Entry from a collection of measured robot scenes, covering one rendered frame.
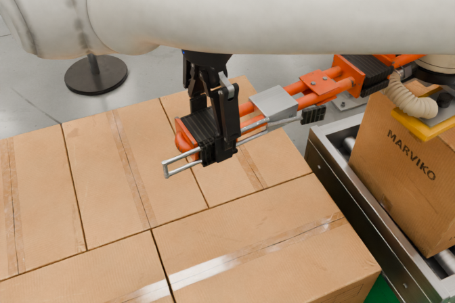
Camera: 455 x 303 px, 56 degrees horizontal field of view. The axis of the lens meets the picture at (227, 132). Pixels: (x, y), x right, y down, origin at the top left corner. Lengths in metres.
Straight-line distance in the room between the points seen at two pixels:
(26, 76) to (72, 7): 2.68
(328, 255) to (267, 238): 0.19
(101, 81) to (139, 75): 0.24
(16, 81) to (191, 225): 1.93
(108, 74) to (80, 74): 0.18
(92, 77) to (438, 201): 2.17
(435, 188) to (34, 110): 2.21
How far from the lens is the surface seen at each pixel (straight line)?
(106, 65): 2.92
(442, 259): 1.49
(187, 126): 0.71
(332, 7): 0.32
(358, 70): 0.85
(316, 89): 0.81
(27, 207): 1.57
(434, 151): 1.23
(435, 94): 1.07
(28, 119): 2.73
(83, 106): 2.69
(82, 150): 1.67
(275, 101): 0.77
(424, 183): 1.30
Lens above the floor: 1.73
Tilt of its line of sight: 46 degrees down
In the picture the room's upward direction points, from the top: straight up
